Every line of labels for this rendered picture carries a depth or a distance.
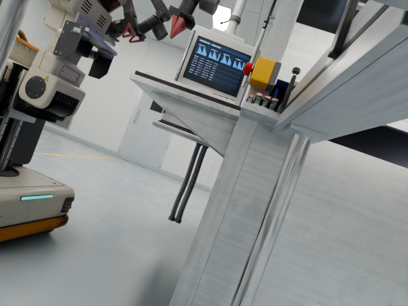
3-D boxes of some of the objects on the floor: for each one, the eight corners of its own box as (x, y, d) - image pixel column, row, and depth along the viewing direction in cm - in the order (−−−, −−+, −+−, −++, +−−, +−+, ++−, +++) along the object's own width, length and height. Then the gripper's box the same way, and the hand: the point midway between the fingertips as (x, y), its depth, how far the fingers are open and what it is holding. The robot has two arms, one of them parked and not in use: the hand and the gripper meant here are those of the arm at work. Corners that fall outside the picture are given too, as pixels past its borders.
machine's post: (168, 363, 94) (378, -205, 98) (164, 376, 89) (388, -230, 92) (150, 355, 95) (360, -210, 99) (146, 368, 89) (368, -234, 93)
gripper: (202, 13, 109) (183, 47, 109) (180, 2, 110) (161, 36, 110) (201, 3, 103) (180, 40, 103) (176, -9, 104) (156, 27, 104)
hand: (171, 36), depth 107 cm, fingers closed
